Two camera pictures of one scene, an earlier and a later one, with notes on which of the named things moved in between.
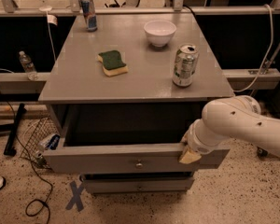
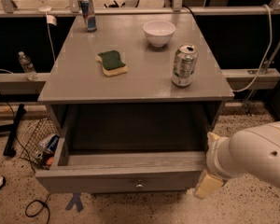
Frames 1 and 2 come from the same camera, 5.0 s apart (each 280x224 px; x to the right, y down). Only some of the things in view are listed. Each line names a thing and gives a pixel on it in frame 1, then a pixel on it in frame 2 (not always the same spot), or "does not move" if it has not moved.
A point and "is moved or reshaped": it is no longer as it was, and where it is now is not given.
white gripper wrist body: x=197 y=143 → x=213 y=160
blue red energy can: x=89 y=11 does not move
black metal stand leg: x=10 y=149 does not move
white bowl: x=160 y=32 does not move
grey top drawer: x=127 y=157 is moved or reshaped
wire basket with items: x=41 y=134 does not move
